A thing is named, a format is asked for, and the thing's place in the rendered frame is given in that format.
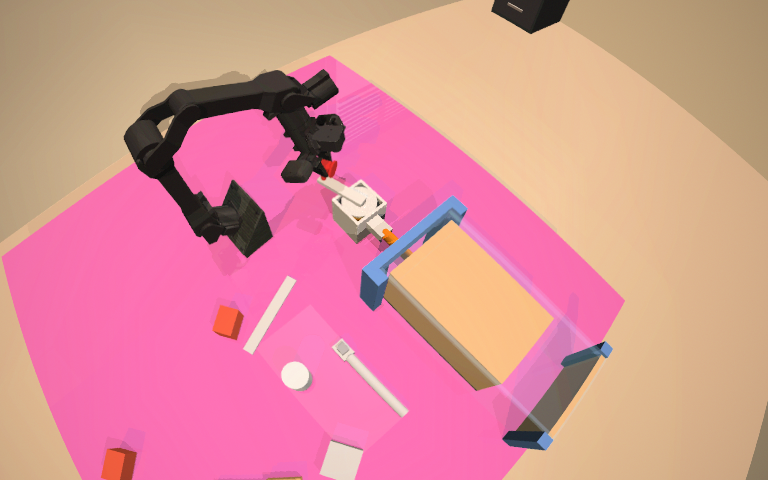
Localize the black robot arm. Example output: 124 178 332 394
124 69 346 245

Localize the grey cylinder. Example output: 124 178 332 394
281 361 313 392

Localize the orange-red box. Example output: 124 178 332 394
212 305 244 341
101 448 137 480

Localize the beige flat bar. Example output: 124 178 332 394
243 276 297 355

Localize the beige cube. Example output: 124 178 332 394
319 440 363 480

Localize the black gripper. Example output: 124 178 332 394
281 113 339 184

